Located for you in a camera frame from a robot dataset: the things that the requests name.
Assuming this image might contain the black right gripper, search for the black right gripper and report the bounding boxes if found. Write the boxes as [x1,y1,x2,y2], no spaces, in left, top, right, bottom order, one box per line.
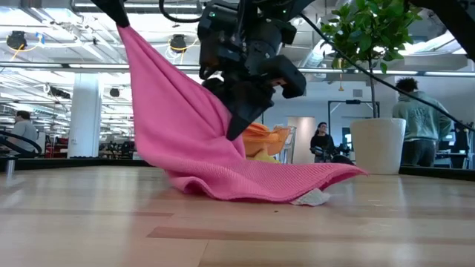
[203,55,307,142]

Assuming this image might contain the yellow microfiber towel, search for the yellow microfiber towel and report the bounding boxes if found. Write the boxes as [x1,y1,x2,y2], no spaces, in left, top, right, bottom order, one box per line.
[246,150,281,165]

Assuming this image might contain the pink microfiber towel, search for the pink microfiber towel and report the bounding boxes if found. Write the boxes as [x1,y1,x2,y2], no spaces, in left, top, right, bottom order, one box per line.
[117,24,368,207]

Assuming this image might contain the clear plastic bin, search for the clear plastic bin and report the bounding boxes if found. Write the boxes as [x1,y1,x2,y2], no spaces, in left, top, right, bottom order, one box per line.
[243,125,298,165]

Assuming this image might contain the long ceiling light bar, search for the long ceiling light bar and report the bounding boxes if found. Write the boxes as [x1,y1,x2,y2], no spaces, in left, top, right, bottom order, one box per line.
[0,62,475,77]

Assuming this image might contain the black ceiling device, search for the black ceiling device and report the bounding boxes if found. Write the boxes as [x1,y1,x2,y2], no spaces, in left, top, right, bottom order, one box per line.
[6,31,27,50]
[169,33,188,53]

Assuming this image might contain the person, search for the person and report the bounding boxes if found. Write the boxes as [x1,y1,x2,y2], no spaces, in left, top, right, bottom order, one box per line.
[309,122,337,164]
[392,76,453,168]
[10,110,39,153]

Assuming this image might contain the white building column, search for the white building column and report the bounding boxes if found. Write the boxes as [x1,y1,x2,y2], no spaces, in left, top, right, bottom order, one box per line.
[68,72,104,159]

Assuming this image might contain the white plant pot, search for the white plant pot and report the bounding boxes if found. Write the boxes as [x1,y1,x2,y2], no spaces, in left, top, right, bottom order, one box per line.
[350,118,407,176]

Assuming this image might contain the green leafy plant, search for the green leafy plant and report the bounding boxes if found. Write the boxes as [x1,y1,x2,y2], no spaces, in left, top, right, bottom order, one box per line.
[319,0,422,119]

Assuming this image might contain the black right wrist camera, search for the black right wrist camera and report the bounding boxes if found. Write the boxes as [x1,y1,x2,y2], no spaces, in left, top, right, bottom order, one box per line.
[197,33,232,81]

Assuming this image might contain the black metal stand frame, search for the black metal stand frame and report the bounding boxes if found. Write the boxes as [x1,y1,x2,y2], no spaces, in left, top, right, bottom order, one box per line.
[327,99,381,145]

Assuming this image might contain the black curved cable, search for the black curved cable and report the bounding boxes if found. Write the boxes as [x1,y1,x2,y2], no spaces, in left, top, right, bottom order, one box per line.
[0,128,44,159]

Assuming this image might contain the black aluminium table frame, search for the black aluminium table frame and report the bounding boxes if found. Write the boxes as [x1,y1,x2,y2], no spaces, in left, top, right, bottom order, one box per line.
[0,157,475,182]

